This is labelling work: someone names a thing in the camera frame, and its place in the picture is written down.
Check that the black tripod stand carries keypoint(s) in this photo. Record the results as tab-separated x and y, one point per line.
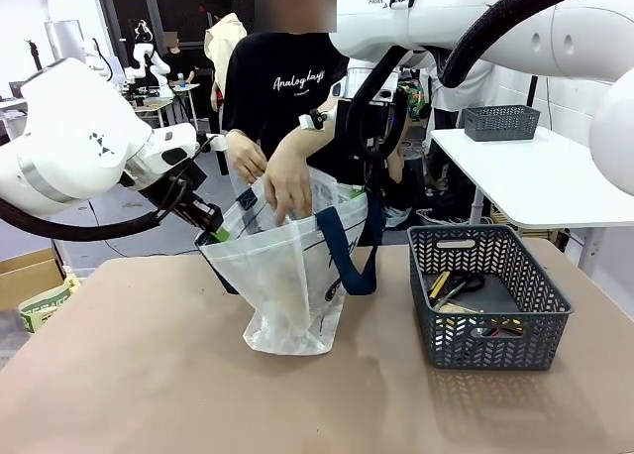
533	92
34	57

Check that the person in white shirt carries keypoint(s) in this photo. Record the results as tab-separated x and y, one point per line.
460	92

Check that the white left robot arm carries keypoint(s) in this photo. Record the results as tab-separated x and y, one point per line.
74	127

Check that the wooden top desk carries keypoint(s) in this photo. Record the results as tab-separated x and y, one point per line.
158	106

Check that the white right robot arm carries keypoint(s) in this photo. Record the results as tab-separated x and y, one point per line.
609	33

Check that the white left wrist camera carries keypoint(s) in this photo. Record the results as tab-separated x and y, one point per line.
218	142

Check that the person's left forearm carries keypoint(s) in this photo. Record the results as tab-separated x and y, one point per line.
297	142

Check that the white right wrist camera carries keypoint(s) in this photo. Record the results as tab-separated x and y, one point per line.
308	122

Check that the seated person in black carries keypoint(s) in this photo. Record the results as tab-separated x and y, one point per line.
176	60

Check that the flat brown item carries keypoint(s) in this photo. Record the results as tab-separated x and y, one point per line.
455	309

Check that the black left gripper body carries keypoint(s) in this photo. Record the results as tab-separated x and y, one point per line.
198	213

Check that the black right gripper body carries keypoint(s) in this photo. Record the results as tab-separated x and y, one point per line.
389	122

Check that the grey wall panel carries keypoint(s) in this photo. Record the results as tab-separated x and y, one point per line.
64	40

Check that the person's right hand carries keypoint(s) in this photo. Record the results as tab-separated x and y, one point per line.
245	154

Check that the white side table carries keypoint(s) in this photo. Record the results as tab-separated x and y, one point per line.
535	176

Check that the person's left hand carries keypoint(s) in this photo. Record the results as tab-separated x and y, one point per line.
289	181

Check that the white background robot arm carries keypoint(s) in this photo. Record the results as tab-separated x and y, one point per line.
158	67

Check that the yellow black utility knife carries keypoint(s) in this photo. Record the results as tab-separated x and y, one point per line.
441	284

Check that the green printed paper bag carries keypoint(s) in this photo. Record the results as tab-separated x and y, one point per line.
44	307

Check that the grey plastic lattice basket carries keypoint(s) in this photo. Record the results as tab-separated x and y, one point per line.
500	124
495	350

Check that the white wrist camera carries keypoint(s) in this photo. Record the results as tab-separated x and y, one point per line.
218	142
308	122

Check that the person in black T-shirt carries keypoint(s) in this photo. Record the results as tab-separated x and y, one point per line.
277	107

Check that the white background desk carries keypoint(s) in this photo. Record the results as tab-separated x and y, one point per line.
10	104

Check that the cardboard box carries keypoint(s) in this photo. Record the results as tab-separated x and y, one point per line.
25	280

